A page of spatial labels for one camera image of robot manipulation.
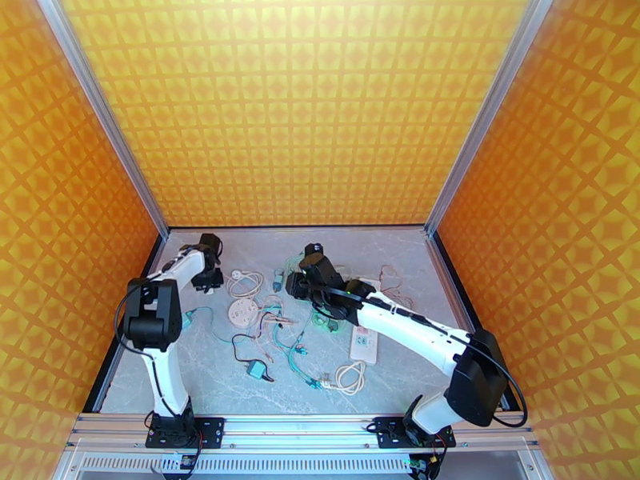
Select long white power strip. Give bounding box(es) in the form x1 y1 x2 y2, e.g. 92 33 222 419
348 277 379 366

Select white round socket cord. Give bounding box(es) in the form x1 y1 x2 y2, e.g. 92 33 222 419
207 270 265 301

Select aluminium frame post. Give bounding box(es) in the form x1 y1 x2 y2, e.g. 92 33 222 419
32 0 171 241
423 0 558 237

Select pink three-head charging cable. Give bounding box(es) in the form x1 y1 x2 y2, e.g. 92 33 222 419
377 264 417 312

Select white power strip cord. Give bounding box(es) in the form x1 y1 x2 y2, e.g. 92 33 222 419
321 359 367 396

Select perforated metal panel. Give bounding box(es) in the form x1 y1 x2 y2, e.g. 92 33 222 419
52 450 543 480

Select small wired controller board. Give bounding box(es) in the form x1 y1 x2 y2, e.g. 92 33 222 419
159 453 203 480
405 453 446 480

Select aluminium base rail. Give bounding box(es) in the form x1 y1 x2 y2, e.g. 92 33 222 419
65 412 542 452

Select thin black cable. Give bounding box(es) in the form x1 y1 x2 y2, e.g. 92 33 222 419
231 333 277 384

